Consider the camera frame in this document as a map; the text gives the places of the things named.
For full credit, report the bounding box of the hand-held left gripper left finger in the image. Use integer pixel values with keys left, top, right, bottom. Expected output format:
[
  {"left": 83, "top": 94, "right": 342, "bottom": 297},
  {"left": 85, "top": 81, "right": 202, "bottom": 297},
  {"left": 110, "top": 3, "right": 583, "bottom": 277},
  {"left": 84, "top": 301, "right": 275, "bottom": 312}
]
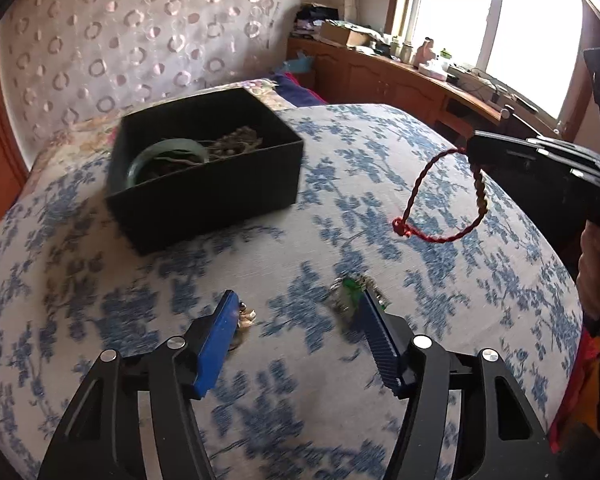
[{"left": 37, "top": 289, "right": 241, "bottom": 480}]

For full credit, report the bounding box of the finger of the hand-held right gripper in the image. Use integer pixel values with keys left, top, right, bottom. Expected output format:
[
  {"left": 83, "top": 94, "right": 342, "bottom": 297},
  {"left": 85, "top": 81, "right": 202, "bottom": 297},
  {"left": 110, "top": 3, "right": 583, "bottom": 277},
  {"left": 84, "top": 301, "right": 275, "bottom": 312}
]
[
  {"left": 472, "top": 130, "right": 600, "bottom": 169},
  {"left": 467, "top": 139, "right": 582, "bottom": 184}
]

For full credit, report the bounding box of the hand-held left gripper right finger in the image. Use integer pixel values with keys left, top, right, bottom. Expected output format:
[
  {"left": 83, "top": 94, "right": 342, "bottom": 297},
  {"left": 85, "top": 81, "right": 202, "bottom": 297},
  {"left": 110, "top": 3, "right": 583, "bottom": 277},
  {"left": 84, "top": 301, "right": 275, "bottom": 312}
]
[{"left": 356, "top": 290, "right": 563, "bottom": 480}]

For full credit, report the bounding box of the gold earring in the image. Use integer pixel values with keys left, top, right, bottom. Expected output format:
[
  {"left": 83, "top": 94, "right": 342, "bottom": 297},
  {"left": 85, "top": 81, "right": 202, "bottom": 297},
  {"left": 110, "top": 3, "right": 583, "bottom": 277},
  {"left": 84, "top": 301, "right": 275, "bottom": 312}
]
[{"left": 232, "top": 302, "right": 258, "bottom": 333}]

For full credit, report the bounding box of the red braided string bracelet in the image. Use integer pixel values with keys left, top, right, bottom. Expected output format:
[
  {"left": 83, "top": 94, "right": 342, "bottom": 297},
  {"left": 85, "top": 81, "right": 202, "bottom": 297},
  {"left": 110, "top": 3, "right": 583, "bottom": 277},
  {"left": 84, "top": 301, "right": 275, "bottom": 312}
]
[{"left": 391, "top": 146, "right": 487, "bottom": 245}]

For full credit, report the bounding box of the green stone earring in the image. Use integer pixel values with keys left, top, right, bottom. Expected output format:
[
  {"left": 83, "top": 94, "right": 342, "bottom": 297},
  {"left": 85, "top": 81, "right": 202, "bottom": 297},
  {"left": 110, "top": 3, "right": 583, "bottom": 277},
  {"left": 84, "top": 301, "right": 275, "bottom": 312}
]
[{"left": 329, "top": 275, "right": 388, "bottom": 321}]

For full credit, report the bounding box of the black jewelry box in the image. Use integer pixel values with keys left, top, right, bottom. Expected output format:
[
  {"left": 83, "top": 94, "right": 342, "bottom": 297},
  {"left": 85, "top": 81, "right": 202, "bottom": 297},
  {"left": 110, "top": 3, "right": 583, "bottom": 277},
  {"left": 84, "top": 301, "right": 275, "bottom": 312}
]
[{"left": 105, "top": 87, "right": 306, "bottom": 256}]

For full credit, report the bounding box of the green jade bangle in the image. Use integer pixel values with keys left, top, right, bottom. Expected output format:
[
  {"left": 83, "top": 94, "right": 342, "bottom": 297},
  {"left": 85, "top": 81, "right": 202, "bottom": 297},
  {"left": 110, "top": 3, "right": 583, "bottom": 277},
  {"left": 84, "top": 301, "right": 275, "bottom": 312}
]
[{"left": 129, "top": 137, "right": 212, "bottom": 192}]

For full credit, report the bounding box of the person's right hand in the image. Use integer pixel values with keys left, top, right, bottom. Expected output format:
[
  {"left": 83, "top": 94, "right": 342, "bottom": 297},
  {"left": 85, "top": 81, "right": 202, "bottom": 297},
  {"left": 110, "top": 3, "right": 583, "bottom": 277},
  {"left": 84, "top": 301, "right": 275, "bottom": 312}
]
[{"left": 577, "top": 222, "right": 600, "bottom": 321}]

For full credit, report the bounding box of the blue floral cloth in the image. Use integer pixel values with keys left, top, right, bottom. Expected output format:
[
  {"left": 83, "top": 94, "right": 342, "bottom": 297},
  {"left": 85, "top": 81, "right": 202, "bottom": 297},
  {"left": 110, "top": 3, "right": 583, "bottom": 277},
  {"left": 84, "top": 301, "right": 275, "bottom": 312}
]
[{"left": 0, "top": 102, "right": 583, "bottom": 480}]

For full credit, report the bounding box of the tissue box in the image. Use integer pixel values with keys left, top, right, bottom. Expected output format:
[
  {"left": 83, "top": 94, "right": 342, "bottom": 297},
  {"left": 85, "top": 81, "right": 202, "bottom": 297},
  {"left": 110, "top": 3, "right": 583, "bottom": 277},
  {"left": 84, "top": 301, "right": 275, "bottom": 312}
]
[{"left": 419, "top": 60, "right": 451, "bottom": 78}]

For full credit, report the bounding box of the window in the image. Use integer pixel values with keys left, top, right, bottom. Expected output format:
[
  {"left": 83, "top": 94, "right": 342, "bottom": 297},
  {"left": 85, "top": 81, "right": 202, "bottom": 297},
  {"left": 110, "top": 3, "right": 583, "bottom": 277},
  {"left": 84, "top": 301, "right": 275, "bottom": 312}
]
[{"left": 385, "top": 0, "right": 600, "bottom": 131}]

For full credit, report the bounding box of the wooden cabinet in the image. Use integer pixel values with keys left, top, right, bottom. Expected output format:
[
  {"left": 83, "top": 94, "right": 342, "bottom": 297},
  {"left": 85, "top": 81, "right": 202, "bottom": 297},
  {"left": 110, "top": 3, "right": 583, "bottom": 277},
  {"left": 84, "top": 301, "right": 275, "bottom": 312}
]
[{"left": 286, "top": 35, "right": 531, "bottom": 143}]

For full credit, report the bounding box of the red orange cloth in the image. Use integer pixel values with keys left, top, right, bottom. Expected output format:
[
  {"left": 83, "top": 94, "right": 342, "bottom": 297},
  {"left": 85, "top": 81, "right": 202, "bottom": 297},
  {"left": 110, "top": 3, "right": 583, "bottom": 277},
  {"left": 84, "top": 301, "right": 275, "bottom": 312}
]
[{"left": 550, "top": 325, "right": 600, "bottom": 451}]

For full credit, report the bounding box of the cardboard box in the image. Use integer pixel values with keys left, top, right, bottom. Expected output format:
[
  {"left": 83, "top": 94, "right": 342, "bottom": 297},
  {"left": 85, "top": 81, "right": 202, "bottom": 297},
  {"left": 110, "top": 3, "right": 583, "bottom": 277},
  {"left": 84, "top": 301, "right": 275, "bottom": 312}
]
[{"left": 319, "top": 20, "right": 376, "bottom": 47}]

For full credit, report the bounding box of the dark blue blanket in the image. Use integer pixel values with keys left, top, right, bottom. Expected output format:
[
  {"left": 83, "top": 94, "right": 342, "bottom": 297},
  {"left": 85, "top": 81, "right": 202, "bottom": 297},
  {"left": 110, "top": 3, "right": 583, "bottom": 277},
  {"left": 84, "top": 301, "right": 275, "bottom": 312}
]
[{"left": 270, "top": 72, "right": 328, "bottom": 108}]

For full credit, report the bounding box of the teal plastic bag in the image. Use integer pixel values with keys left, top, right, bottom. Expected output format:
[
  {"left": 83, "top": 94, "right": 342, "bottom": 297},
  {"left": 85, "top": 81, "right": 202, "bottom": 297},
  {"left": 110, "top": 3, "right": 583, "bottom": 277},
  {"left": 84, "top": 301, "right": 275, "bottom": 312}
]
[{"left": 282, "top": 52, "right": 315, "bottom": 75}]

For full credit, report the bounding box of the pile of clothes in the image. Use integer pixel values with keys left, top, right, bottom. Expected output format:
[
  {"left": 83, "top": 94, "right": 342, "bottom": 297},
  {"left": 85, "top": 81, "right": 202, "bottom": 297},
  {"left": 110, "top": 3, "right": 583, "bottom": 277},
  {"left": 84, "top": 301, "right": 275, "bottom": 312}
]
[{"left": 294, "top": 2, "right": 341, "bottom": 38}]

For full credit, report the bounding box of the floral quilt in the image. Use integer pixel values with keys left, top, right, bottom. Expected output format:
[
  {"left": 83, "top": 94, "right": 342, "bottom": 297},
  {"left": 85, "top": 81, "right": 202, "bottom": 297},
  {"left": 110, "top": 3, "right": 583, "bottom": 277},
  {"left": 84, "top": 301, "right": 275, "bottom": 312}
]
[{"left": 27, "top": 77, "right": 301, "bottom": 181}]

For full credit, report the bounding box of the circle patterned wall curtain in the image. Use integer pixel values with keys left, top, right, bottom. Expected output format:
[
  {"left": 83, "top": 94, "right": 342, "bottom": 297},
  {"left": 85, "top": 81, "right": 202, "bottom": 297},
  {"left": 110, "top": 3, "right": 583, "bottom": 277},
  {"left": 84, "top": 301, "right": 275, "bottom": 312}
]
[{"left": 0, "top": 0, "right": 331, "bottom": 143}]

